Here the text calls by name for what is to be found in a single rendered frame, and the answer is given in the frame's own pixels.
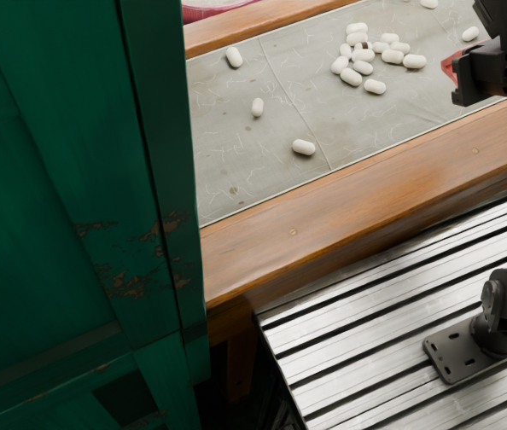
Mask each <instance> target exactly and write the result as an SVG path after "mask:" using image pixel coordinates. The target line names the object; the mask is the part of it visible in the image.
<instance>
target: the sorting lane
mask: <svg viewBox="0 0 507 430"><path fill-rule="evenodd" d="M420 1H421V0H410V1H408V2H406V1H405V0H362V1H359V2H356V3H352V4H349V5H347V6H344V7H341V8H338V9H335V10H332V11H329V12H327V13H324V14H321V15H317V16H314V17H312V18H309V19H306V20H302V21H299V22H296V23H294V24H292V25H289V26H285V27H282V28H279V29H276V30H274V31H271V32H267V33H264V34H261V35H259V36H256V37H253V38H250V39H247V40H244V41H241V42H239V43H236V44H232V45H229V46H226V47H223V48H221V49H216V50H214V51H211V52H208V53H206V54H204V55H199V56H197V57H194V58H191V59H188V60H186V64H187V75H188V86H189V106H190V117H191V127H192V138H193V149H194V160H195V184H196V200H197V210H198V218H199V226H200V230H201V229H203V228H205V227H207V226H209V225H211V224H215V223H217V222H219V221H221V220H224V219H226V218H229V217H231V216H233V215H236V214H237V213H240V212H243V211H246V210H247V209H249V208H252V207H254V206H257V205H259V204H261V203H264V202H266V201H269V200H271V199H274V198H276V197H278V196H280V195H283V194H286V193H288V192H290V191H292V190H294V189H297V188H299V187H302V186H304V185H306V184H309V183H312V182H314V181H316V180H318V179H320V178H322V177H326V176H328V175H330V174H332V173H334V172H337V171H340V170H342V169H344V168H347V167H349V166H352V165H354V164H356V163H359V162H360V161H363V160H366V159H369V158H370V157H372V156H375V155H377V154H380V153H382V152H384V151H387V150H389V149H391V148H394V147H397V146H399V145H400V144H403V143H405V142H409V141H410V140H413V139H415V138H417V137H420V136H422V135H425V134H427V133H429V132H431V131H435V130H437V129H439V128H441V127H443V126H445V125H449V124H450V123H453V122H455V121H457V120H460V119H463V118H465V117H467V116H470V115H471V114H473V113H477V112H479V111H481V110H483V109H486V108H489V107H491V106H493V105H495V104H498V103H500V102H503V101H505V100H507V97H504V96H492V97H490V98H488V99H486V100H484V101H481V102H477V103H476V104H473V105H471V106H469V107H460V106H458V105H454V104H453V103H452V93H451V92H452V91H453V90H455V89H456V88H457V86H456V85H455V84H454V82H453V81H452V80H451V79H450V78H449V77H448V76H447V75H446V74H445V73H443V72H442V70H441V64H440V62H441V61H442V60H444V59H445V58H446V57H448V56H450V55H452V54H454V53H455V52H457V51H458V50H460V49H462V48H465V47H467V46H470V45H473V44H476V43H478V42H480V41H483V40H485V39H487V40H488V39H491V38H490V37H489V35H488V33H487V31H486V29H485V28H484V26H483V25H482V24H481V21H480V19H479V18H478V16H477V14H476V13H475V11H474V10H473V8H472V5H473V3H474V2H475V1H474V0H437V1H438V5H437V6H436V7H435V8H433V9H431V8H428V7H424V6H422V5H421V2H420ZM356 23H365V24H366V25H367V27H368V31H367V33H366V34H367V36H368V40H367V42H370V43H371V44H372V45H373V43H375V42H380V36H381V35H382V34H383V33H393V34H397V35H398V36H399V42H400V43H404V44H409V46H410V51H409V53H408V54H406V55H404V58H405V57H406V56H407V55H423V56H424V57H425V58H426V60H427V64H426V66H425V67H423V68H411V67H406V66H405V65H404V62H403V61H404V60H403V61H402V62H401V63H399V64H396V63H392V62H386V61H384V60H383V59H382V53H376V52H374V51H373V50H372V51H373V52H374V55H375V57H374V59H373V60H372V61H371V62H367V63H369V64H371V65H372V67H373V70H372V73H371V74H368V75H365V74H362V73H359V72H357V71H355V70H354V68H353V64H354V61H353V60H352V56H351V58H350V59H349V60H348V65H347V67H346V68H350V69H352V70H353V71H354V72H356V73H358V74H360V76H361V78H362V82H361V84H360V85H357V86H353V85H351V84H349V83H347V82H346V81H344V80H342V79H341V74H340V73H339V74H334V73H333V72H332V71H331V66H332V64H333V63H334V62H335V61H336V60H337V58H339V57H340V56H341V52H340V47H341V45H342V44H347V36H348V35H347V33H346V29H347V27H348V26H349V25H350V24H356ZM472 26H475V27H477V28H478V30H479V34H478V36H477V37H475V38H473V39H472V40H470V41H464V40H463V33H464V32H465V31H467V30H468V29H470V28H471V27H472ZM229 47H235V48H237V49H238V51H239V53H240V55H241V57H242V64H241V65H240V66H239V67H233V66H232V65H231V64H230V62H229V60H228V58H227V56H226V50H227V49H228V48H229ZM368 79H373V80H375V81H378V82H383V83H384V84H385V86H386V89H385V91H384V92H383V93H382V94H376V93H374V92H370V91H367V90H366V89H365V87H364V83H365V82H366V81H367V80H368ZM256 98H260V99H262V101H263V102H264V106H263V112H262V114H261V115H260V116H254V115H253V114H252V106H253V101H254V99H256ZM298 139H300V140H303V141H306V142H311V143H313V145H314V146H315V151H314V153H313V154H311V155H306V154H301V153H297V152H295V151H294V150H293V147H292V145H293V142H294V141H295V140H298Z"/></svg>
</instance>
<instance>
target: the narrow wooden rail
mask: <svg viewBox="0 0 507 430"><path fill-rule="evenodd" d="M359 1H362V0H261V1H258V2H256V3H251V4H249V5H246V6H243V7H240V8H238V9H232V10H230V11H227V12H224V13H222V14H219V15H215V16H212V17H208V18H206V19H203V20H198V21H196V22H193V23H190V24H188V25H185V26H184V43H185V54H186V60H188V59H191V58H194V57H197V56H199V55H204V54H206V53H208V52H211V51H214V50H216V49H221V48H223V47H226V46H229V45H232V44H236V43H239V42H241V41H244V40H247V39H250V38H253V37H256V36H259V35H261V34H264V33H267V32H271V31H274V30H276V29H279V28H282V27H285V26H289V25H292V24H294V23H296V22H299V21H302V20H306V19H309V18H312V17H314V16H317V15H321V14H324V13H327V12H329V11H332V10H335V9H338V8H341V7H344V6H347V5H349V4H352V3H356V2H359Z"/></svg>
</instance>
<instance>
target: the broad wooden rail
mask: <svg viewBox="0 0 507 430"><path fill-rule="evenodd" d="M506 189H507V100H505V101H503V102H500V103H498V104H495V105H493V106H491V107H488V108H486V109H483V110H481V111H479V112H477V113H473V114H471V115H470V116H467V117H465V118H463V119H460V120H457V121H455V122H453V123H450V124H449V125H445V126H443V127H441V128H439V129H437V130H435V131H431V132H429V133H427V134H425V135H422V136H420V137H417V138H415V139H413V140H410V141H409V142H405V143H403V144H400V145H399V146H397V147H394V148H391V149H389V150H387V151H384V152H382V153H380V154H377V155H375V156H372V157H370V158H369V159H366V160H363V161H360V162H359V163H356V164H354V165H352V166H349V167H347V168H344V169H342V170H340V171H337V172H334V173H332V174H330V175H328V176H326V177H322V178H320V179H318V180H316V181H314V182H312V183H309V184H306V185H304V186H302V187H299V188H297V189H294V190H292V191H290V192H288V193H286V194H283V195H280V196H278V197H276V198H274V199H271V200H269V201H266V202H264V203H261V204H259V205H257V206H254V207H252V208H249V209H247V210H246V211H243V212H240V213H237V214H236V215H233V216H231V217H229V218H226V219H224V220H221V221H219V222H217V223H215V224H211V225H209V226H207V227H205V228H203V229H201V230H200V235H201V253H202V263H203V278H204V297H205V303H206V318H207V331H208V334H207V338H208V343H209V348H211V347H213V346H216V345H217V344H219V343H221V342H223V341H225V340H228V339H230V338H232V337H234V336H236V335H238V334H240V333H242V332H244V331H246V330H248V329H250V328H252V327H254V323H253V322H252V320H251V316H252V310H254V309H256V308H258V307H260V306H262V305H264V304H266V303H268V302H270V301H272V300H274V299H277V298H279V297H281V296H283V295H284V294H286V293H290V292H292V291H294V290H295V289H297V288H300V287H302V286H304V285H306V284H308V283H310V282H313V281H315V280H317V279H318V278H320V277H323V276H326V275H328V274H329V273H331V272H333V271H335V270H339V269H340V268H342V267H345V266H347V265H350V264H353V263H355V262H358V261H359V260H362V259H366V258H368V257H370V256H372V255H375V254H377V253H380V252H383V251H385V250H387V249H389V248H391V247H394V246H396V245H398V244H400V243H401V242H403V241H406V240H409V239H411V238H412V237H414V236H416V235H419V234H421V233H422V232H424V231H426V230H429V229H431V228H433V227H434V226H433V227H430V228H428V229H425V228H427V227H428V226H430V225H432V224H435V223H437V222H439V221H441V220H443V219H445V218H448V217H450V216H451V215H453V214H455V213H458V212H461V211H462V210H464V209H466V208H468V207H470V206H473V205H475V204H477V203H479V202H481V201H483V200H486V199H488V198H490V197H492V196H494V195H496V194H498V193H500V192H502V191H504V190H506ZM435 226H436V225H435ZM423 229H425V230H423ZM420 230H422V231H420ZM418 231H420V232H418Z"/></svg>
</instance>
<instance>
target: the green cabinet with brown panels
mask: <svg viewBox="0 0 507 430"><path fill-rule="evenodd" d="M206 319H207V318H206V303H205V297H204V278H203V263H202V253H201V235H200V226H199V218H198V210H197V200H196V184H195V160H194V149H193V138H192V127H191V117H190V106H189V86H188V75H187V64H186V54H185V43H184V23H183V12H182V1H181V0H0V413H1V412H3V411H5V410H7V409H10V408H12V407H14V406H16V405H17V404H20V403H23V402H25V401H27V400H28V399H30V398H33V397H36V396H37V395H39V394H41V393H43V392H46V391H48V390H50V389H52V388H54V387H56V386H59V385H61V384H63V383H65V382H67V381H70V380H71V379H74V378H76V377H78V376H80V375H82V374H84V373H87V372H89V371H91V370H93V369H95V368H97V367H100V366H102V365H103V364H105V363H108V362H110V361H113V360H114V359H116V358H118V357H121V356H123V355H125V354H127V353H129V352H132V351H134V350H135V349H137V348H139V347H141V346H144V345H146V344H148V343H150V342H152V341H154V340H157V339H159V338H160V337H163V336H165V335H167V334H170V333H171V332H173V331H176V330H178V329H180V324H181V326H182V328H183V329H186V328H189V327H191V326H193V325H195V324H197V323H200V322H202V321H204V320H206Z"/></svg>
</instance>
